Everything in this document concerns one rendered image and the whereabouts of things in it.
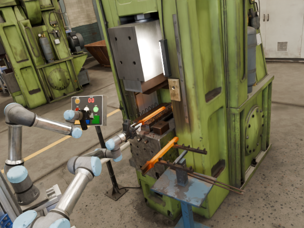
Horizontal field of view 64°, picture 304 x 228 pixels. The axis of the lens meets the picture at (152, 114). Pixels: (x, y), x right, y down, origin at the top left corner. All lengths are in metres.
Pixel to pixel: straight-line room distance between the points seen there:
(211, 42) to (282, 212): 1.64
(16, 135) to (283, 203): 2.34
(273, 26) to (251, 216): 5.15
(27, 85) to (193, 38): 5.36
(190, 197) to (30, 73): 5.45
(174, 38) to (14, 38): 5.13
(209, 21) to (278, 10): 4.90
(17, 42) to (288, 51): 6.36
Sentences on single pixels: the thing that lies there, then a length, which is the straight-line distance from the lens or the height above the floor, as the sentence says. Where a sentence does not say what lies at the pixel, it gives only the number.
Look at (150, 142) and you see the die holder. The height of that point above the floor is 0.86.
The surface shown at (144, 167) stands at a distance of 1.61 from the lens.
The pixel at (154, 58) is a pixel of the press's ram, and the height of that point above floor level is 1.50.
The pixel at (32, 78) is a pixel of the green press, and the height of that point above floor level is 0.69.
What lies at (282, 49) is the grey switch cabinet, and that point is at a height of 0.31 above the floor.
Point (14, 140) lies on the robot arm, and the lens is 1.89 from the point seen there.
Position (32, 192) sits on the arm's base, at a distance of 1.90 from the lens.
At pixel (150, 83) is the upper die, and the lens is 1.95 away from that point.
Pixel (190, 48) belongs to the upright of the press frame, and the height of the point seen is 1.57.
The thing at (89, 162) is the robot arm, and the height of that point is 1.09.
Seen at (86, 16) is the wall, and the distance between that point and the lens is 11.08.
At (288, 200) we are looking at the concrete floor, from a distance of 2.75.
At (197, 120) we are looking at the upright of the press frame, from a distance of 1.86.
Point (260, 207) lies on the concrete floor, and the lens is 2.64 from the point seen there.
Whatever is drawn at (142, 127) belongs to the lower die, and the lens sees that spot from 2.08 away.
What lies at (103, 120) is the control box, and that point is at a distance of 2.26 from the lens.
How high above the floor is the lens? 1.90
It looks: 25 degrees down
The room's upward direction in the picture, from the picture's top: 10 degrees counter-clockwise
